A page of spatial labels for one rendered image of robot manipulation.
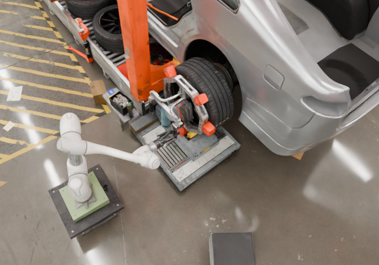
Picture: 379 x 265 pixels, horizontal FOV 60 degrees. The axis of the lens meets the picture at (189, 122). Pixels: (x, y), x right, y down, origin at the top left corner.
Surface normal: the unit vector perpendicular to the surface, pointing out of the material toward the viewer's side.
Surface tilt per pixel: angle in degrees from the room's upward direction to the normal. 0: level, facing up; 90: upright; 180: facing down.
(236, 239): 0
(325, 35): 22
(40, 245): 0
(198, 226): 0
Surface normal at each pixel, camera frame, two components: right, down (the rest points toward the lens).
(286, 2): 0.00, -0.62
